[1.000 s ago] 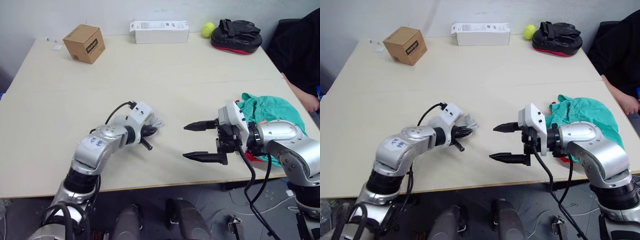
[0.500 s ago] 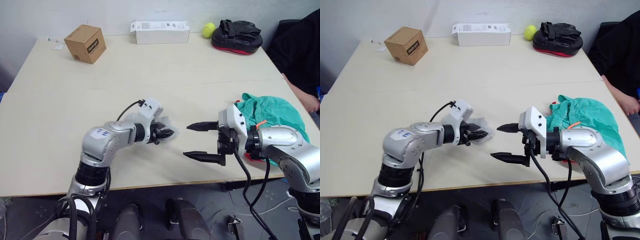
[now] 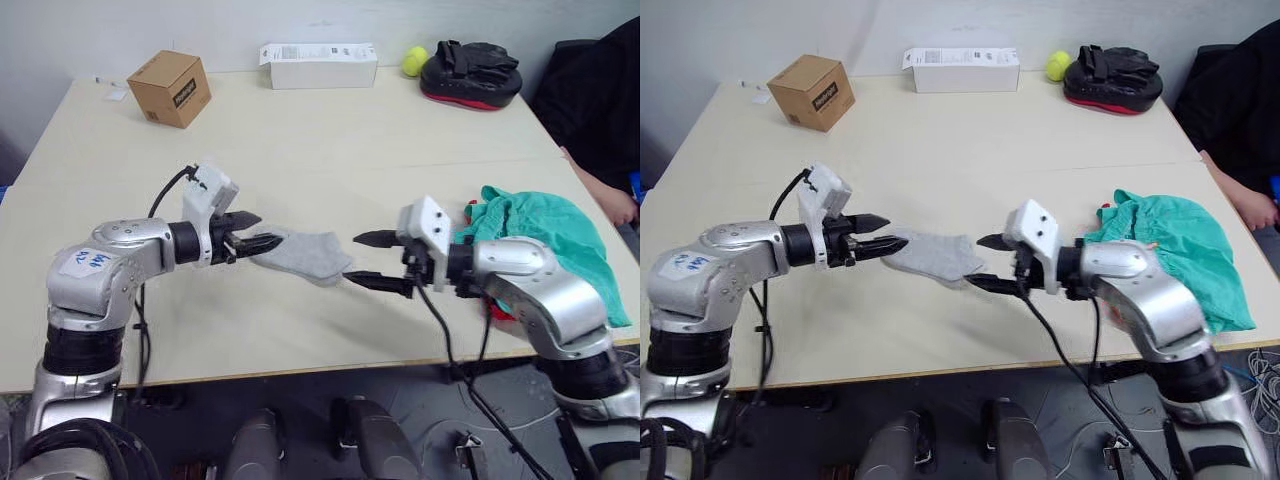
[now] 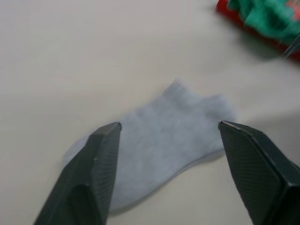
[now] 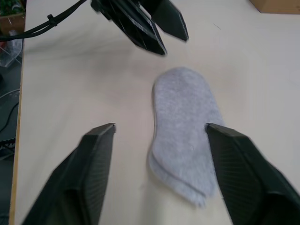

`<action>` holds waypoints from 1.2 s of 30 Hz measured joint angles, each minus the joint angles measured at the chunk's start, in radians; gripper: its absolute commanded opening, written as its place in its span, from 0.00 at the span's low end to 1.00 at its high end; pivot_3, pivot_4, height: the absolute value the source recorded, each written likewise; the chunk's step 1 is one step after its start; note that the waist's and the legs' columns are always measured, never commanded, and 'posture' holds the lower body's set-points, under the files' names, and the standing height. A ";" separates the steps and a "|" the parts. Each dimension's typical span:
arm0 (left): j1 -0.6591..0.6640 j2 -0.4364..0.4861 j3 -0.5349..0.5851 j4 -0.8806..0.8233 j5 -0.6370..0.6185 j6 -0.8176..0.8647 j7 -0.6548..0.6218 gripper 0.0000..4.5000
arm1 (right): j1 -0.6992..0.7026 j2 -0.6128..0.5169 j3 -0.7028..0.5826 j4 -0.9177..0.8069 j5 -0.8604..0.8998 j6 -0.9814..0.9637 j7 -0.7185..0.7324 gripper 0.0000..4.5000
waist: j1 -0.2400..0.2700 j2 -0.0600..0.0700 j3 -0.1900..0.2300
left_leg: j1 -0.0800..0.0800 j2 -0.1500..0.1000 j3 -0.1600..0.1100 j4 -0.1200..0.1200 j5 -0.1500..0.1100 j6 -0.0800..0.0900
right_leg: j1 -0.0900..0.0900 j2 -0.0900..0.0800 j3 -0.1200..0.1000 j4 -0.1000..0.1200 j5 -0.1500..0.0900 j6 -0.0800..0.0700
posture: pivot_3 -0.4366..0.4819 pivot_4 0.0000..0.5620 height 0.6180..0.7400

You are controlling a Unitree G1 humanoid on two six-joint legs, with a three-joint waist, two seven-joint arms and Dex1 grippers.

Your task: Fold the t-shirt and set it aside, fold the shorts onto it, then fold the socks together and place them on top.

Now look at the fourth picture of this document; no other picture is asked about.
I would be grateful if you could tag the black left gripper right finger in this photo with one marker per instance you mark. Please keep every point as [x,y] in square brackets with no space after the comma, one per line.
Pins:
[262,178]

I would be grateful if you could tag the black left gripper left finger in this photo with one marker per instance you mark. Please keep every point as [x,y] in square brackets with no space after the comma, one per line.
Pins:
[77,187]

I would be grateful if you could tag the light blue ankle sock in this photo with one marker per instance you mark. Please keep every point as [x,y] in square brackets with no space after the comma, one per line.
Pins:
[164,140]

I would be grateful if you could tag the red t-shirt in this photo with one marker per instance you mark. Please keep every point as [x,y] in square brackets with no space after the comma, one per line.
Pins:
[234,20]

